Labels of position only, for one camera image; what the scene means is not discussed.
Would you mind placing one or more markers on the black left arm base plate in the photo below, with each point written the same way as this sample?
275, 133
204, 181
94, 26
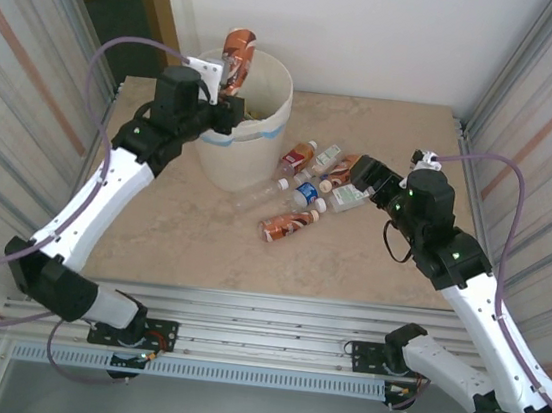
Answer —
165, 329

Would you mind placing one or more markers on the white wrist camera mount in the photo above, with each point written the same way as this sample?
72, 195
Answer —
207, 67
428, 158

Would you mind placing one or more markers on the white ribbed plastic bin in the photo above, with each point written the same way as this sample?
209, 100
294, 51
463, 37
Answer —
241, 162

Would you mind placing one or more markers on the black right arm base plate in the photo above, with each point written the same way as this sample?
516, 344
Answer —
368, 354

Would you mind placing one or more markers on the aluminium rail frame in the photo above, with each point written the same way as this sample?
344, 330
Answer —
267, 316

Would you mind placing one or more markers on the small bottle green white label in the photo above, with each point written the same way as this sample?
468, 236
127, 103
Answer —
330, 156

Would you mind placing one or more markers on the yellow power connector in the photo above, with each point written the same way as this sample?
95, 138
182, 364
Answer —
149, 355
402, 390

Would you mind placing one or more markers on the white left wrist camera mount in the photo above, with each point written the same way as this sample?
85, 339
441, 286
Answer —
207, 67

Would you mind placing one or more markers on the large bottle green white label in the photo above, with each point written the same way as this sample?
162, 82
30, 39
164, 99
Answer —
350, 195

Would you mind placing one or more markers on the clear bottle blue label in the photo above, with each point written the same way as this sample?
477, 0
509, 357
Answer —
308, 192

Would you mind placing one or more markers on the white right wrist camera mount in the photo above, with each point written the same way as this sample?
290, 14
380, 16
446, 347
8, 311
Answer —
428, 158

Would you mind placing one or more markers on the long clear bottle white cap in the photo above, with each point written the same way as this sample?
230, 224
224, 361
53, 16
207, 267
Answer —
283, 183

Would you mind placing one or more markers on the wooden door frame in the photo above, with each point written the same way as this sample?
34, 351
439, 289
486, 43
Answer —
154, 5

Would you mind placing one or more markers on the white bin with plastic liner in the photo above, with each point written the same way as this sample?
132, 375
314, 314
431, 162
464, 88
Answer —
272, 115

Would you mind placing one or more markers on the clear bottle red label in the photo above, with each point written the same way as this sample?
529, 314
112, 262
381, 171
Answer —
296, 157

